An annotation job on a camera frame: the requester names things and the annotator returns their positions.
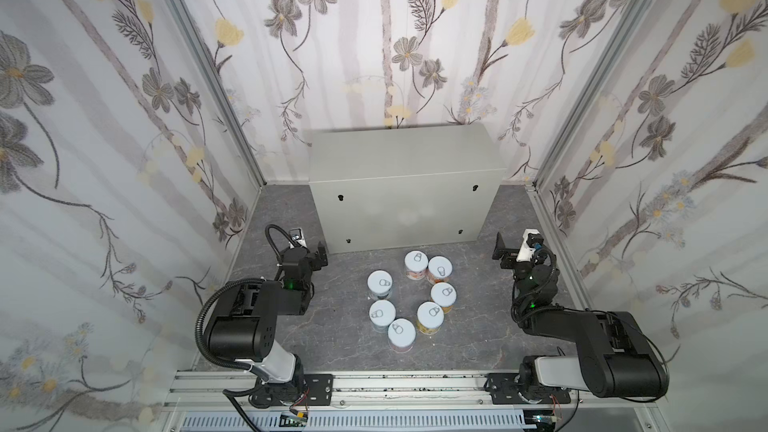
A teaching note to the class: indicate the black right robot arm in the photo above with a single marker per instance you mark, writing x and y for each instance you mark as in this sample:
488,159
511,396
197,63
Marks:
613,357

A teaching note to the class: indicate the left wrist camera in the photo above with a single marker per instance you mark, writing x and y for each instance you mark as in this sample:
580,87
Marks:
297,234

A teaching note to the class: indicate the grey metal cabinet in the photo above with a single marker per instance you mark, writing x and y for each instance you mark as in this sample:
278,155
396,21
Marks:
408,187

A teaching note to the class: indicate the pink label can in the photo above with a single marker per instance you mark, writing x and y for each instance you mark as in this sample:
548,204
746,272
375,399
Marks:
416,264

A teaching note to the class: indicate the purple label can front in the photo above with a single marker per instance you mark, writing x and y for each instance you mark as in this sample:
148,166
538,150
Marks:
401,335

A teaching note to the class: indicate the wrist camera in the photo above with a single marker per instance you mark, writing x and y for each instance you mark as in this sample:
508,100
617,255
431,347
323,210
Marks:
297,234
533,241

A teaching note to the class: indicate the blue label can upper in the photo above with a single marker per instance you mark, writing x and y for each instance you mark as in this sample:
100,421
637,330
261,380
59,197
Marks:
379,285

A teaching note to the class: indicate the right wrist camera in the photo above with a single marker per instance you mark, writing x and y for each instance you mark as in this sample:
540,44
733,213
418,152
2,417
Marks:
533,241

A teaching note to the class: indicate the blue label can lower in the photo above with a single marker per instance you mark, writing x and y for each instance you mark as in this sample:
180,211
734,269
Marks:
382,313

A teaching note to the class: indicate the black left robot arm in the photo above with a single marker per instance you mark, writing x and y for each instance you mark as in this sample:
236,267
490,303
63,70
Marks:
236,327

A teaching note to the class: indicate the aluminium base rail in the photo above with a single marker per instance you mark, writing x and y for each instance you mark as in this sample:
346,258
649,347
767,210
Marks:
398,390

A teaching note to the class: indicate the blue label can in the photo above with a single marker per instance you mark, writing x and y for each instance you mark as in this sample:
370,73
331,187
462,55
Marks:
382,313
379,285

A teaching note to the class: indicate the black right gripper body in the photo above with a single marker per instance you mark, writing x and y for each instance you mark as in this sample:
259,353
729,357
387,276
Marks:
508,254

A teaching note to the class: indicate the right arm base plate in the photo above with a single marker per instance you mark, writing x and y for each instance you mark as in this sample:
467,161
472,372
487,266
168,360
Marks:
507,389

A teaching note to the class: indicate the yellow white label can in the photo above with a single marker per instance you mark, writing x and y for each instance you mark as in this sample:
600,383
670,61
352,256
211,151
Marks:
430,318

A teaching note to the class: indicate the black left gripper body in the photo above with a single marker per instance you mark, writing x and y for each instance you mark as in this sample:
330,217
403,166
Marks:
318,257

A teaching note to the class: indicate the orange persimmon label can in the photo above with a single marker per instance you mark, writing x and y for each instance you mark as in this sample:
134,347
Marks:
439,269

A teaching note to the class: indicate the white slotted cable duct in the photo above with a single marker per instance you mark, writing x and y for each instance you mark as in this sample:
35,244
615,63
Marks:
394,420

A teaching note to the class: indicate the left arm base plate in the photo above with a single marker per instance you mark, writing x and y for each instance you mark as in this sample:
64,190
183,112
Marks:
303,390

